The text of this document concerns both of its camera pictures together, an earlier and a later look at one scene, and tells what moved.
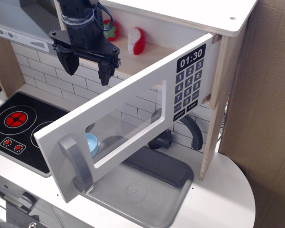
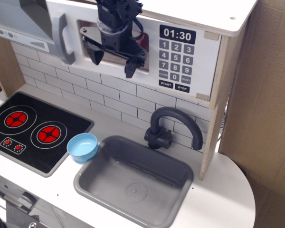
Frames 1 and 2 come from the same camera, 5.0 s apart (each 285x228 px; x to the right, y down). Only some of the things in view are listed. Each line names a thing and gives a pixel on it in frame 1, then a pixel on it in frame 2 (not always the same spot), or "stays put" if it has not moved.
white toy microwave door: [117, 124] to [180, 55]
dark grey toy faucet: [164, 139] stays put
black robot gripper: [84, 34] to [115, 37]
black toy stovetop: [14, 122] stays put
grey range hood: [26, 22] stays put
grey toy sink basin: [150, 186] stays put
